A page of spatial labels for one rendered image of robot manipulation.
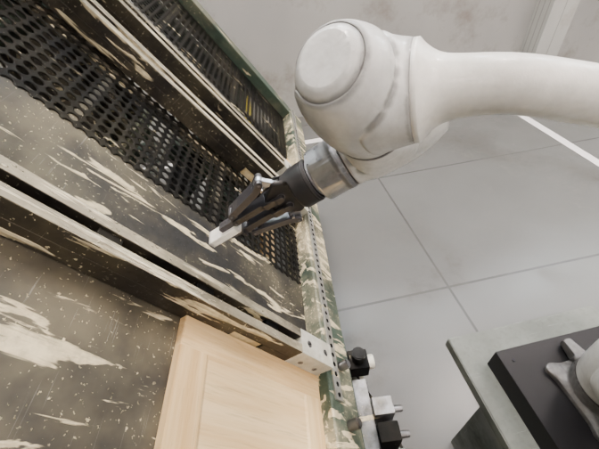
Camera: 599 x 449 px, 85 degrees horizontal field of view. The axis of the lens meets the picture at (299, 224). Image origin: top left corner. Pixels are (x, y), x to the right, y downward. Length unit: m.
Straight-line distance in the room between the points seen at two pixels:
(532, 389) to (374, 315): 1.12
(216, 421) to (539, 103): 0.61
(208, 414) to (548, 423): 0.79
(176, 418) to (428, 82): 0.55
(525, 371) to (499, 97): 0.86
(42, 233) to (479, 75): 0.55
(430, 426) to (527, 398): 0.84
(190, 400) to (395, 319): 1.59
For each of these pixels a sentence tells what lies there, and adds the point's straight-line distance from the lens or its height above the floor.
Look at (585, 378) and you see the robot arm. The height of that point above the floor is 0.92.
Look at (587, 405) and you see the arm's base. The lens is 1.10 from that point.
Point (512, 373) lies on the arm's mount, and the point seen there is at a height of 0.82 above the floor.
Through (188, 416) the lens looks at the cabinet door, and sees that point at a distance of 0.61.
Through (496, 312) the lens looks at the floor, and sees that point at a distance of 2.25.
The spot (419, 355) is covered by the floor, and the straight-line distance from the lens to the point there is 1.98.
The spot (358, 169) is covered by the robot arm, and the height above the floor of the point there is 1.47.
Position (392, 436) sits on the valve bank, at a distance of 1.02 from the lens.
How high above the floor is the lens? 1.74
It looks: 43 degrees down
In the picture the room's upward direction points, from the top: 6 degrees counter-clockwise
